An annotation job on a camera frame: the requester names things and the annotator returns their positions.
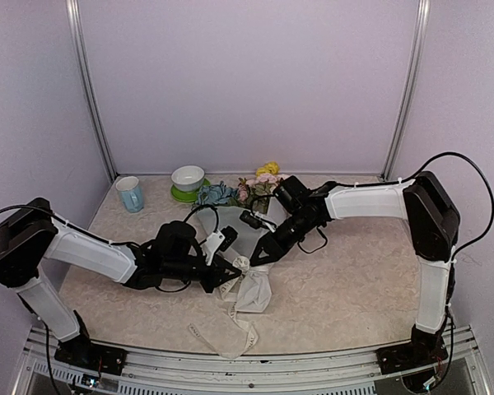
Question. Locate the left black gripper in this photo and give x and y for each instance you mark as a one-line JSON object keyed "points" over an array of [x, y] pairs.
{"points": [[217, 275]]}

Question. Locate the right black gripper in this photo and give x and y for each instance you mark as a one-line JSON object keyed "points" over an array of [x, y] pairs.
{"points": [[274, 252]]}

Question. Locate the cream printed ribbon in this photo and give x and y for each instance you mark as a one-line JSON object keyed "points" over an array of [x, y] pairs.
{"points": [[239, 312]]}

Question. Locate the pink fake flower bunch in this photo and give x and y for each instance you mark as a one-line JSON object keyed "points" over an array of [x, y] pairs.
{"points": [[256, 192]]}

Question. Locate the yellow fake flower stem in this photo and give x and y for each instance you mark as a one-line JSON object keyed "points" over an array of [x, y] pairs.
{"points": [[271, 167]]}

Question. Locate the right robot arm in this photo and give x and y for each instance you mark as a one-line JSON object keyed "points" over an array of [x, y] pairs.
{"points": [[434, 226]]}

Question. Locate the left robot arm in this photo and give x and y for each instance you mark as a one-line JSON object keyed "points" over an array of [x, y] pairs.
{"points": [[33, 232]]}

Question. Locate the green plate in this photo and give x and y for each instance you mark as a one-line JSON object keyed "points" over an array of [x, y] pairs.
{"points": [[187, 197]]}

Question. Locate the white ceramic bowl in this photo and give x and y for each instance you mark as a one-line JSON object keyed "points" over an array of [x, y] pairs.
{"points": [[188, 178]]}

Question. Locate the light blue mug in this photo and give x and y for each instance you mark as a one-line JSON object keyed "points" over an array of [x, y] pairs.
{"points": [[130, 193]]}

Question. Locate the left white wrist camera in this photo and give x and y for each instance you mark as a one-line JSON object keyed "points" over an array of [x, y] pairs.
{"points": [[218, 240]]}

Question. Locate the front aluminium rail base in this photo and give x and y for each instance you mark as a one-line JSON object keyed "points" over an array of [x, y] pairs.
{"points": [[152, 371]]}

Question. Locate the right aluminium frame post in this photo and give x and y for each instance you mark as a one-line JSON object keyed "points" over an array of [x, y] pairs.
{"points": [[410, 84]]}

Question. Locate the aluminium frame post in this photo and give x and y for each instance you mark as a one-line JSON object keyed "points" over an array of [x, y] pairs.
{"points": [[75, 24], [410, 84]]}

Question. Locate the left aluminium frame post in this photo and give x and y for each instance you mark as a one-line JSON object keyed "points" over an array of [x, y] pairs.
{"points": [[75, 24]]}

